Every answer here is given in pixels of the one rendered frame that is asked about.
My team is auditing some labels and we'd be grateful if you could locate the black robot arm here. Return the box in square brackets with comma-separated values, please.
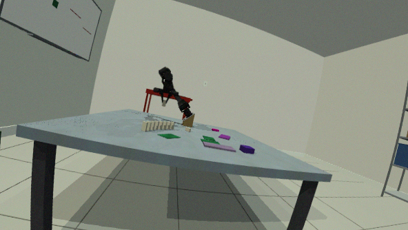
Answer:
[159, 67, 192, 118]

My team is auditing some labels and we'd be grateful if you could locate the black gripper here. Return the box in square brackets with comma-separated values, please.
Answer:
[154, 82, 179, 103]

